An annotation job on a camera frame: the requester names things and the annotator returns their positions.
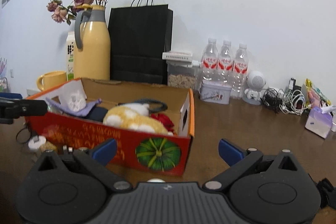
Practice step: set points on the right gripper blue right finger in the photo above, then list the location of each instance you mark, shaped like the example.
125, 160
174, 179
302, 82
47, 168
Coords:
229, 152

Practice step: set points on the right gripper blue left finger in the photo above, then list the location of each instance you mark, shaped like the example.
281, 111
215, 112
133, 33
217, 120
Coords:
104, 152

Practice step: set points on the white green milk carton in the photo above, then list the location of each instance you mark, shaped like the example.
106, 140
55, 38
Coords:
70, 44

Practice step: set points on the navy blue fabric roll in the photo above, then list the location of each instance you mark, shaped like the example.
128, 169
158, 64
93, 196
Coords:
97, 114

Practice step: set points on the middle water bottle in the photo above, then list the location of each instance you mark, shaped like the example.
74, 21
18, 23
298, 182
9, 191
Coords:
225, 62

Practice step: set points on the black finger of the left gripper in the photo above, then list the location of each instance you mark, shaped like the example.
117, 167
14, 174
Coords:
12, 109

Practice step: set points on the white flat box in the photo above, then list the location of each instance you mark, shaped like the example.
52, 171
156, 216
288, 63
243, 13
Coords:
178, 56

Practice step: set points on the water bottle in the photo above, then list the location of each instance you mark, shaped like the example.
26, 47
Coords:
225, 62
239, 72
209, 60

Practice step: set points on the yellow ceramic mug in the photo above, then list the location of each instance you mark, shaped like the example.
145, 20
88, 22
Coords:
51, 80

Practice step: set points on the white tissue pack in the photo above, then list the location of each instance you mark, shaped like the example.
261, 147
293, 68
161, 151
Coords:
72, 94

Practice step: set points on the colourful snack packet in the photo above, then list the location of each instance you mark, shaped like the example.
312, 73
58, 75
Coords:
315, 96

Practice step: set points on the yellow thermos jug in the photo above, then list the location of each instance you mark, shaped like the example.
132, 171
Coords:
92, 43

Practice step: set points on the clear container with seeds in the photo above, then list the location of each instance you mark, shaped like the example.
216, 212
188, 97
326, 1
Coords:
181, 75

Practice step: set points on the small white round object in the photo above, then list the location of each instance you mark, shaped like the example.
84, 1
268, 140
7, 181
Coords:
36, 142

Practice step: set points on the purple knitted cloth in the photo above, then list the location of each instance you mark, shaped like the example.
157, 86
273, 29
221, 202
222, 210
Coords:
80, 113

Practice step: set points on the red fabric item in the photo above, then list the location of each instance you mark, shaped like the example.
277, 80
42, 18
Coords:
165, 120

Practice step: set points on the white robot figurine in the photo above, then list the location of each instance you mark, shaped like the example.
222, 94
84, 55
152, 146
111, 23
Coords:
255, 83

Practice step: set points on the yellow white plush toy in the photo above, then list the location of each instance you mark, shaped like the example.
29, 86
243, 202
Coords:
135, 117

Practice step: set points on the right water bottle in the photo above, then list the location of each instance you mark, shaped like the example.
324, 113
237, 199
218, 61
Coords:
239, 72

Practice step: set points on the left water bottle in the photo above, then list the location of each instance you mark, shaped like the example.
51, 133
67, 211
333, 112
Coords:
209, 60

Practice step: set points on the pale decorated tin box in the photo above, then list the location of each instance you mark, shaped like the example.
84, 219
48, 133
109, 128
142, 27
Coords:
215, 92

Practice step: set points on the black paper shopping bag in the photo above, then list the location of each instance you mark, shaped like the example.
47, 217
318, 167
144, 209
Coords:
139, 36

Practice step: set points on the red orange cardboard box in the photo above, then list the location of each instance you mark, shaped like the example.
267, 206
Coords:
139, 150

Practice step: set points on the purple white tissue box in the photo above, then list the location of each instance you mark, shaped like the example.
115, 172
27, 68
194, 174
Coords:
321, 121

